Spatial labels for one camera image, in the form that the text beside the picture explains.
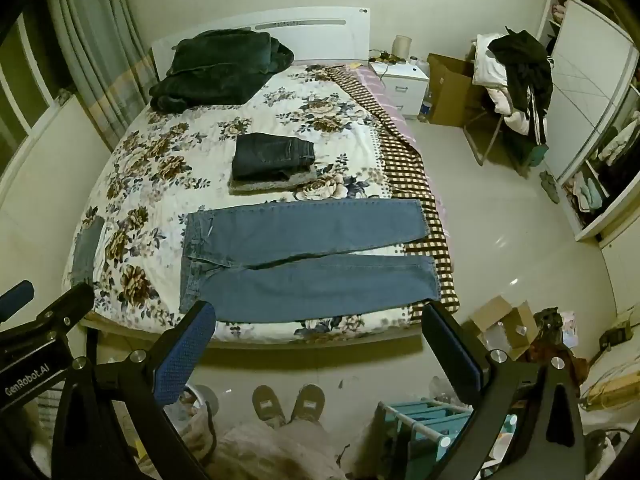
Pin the blue denim pants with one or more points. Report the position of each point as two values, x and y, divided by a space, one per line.
300 290

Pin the clear water bottle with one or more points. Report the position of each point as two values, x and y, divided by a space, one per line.
426 105

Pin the open cardboard box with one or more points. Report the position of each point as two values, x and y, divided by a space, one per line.
500 320

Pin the white bed headboard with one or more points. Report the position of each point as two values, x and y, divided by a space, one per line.
320 40

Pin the floral blanket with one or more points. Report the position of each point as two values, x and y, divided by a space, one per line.
150 160

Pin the teal storage rack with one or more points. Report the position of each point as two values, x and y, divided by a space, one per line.
425 420

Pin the white nightstand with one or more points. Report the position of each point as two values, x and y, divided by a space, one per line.
405 85

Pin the pink bed sheet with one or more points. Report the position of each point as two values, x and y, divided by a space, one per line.
385 100

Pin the person's right slipper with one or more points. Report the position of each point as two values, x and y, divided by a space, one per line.
307 402

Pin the folding chair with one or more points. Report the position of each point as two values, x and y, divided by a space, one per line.
487 135

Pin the tall cardboard box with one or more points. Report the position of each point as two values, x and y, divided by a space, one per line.
450 95

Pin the white wardrobe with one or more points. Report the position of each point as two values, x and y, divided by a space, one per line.
590 85

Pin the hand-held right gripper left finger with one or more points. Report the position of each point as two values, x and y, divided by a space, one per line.
182 360

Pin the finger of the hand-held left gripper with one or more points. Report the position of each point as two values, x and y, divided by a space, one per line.
15 297
60 317

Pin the white clothes pile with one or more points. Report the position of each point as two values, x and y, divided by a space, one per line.
487 67

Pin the dark green blanket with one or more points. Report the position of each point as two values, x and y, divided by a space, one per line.
220 70

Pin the cream cylinder lamp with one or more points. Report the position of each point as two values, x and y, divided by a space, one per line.
401 46

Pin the black jacket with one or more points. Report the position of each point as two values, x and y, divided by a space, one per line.
525 70

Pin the grey slipper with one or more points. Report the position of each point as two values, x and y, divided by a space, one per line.
550 187

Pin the small denim cloth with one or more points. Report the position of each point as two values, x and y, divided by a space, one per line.
87 250

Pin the folded dark jeans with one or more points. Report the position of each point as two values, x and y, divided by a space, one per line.
270 155

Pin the striped curtain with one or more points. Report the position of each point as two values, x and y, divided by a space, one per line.
95 35

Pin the brown checkered blanket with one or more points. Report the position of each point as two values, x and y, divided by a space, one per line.
405 170

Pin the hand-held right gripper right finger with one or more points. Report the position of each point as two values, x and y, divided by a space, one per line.
457 355

